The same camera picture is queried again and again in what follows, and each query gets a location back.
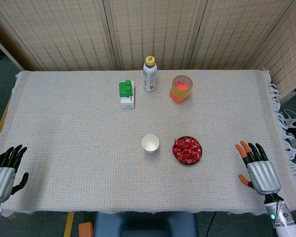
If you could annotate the orange drink cup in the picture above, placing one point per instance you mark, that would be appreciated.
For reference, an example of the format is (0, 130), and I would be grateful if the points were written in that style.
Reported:
(190, 86)

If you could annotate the woven bamboo folding screen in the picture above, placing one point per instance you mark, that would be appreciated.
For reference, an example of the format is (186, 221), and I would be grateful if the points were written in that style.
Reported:
(64, 37)

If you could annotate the white bottle yellow cap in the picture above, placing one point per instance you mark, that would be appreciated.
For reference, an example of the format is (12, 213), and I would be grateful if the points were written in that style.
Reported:
(149, 79)

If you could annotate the small orange foam block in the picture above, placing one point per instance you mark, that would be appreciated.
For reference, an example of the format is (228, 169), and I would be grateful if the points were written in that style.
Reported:
(85, 229)

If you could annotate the red wrapped candy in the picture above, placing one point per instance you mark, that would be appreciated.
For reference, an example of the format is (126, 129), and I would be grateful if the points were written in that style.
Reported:
(179, 143)
(193, 142)
(176, 151)
(190, 160)
(187, 148)
(196, 150)
(181, 158)

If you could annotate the blue padded seat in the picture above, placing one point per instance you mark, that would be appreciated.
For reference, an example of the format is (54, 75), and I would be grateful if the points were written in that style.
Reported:
(145, 224)

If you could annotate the metal bowl of red candies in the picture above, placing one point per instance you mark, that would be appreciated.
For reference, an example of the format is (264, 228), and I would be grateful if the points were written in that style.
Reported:
(188, 164)

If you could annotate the small white box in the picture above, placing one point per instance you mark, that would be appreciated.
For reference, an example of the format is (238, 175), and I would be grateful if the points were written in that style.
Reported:
(127, 104)

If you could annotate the white paper cup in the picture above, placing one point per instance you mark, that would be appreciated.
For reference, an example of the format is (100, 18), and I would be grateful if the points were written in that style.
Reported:
(150, 147)

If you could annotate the right orange-tipped robot hand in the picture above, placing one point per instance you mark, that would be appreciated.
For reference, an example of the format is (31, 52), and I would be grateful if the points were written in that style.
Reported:
(264, 175)

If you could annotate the beige woven tablecloth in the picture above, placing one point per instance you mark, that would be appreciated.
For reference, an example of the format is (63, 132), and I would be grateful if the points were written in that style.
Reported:
(76, 135)

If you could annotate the left black-fingered robot hand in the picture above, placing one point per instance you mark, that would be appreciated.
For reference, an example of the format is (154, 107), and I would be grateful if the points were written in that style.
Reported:
(1, 182)

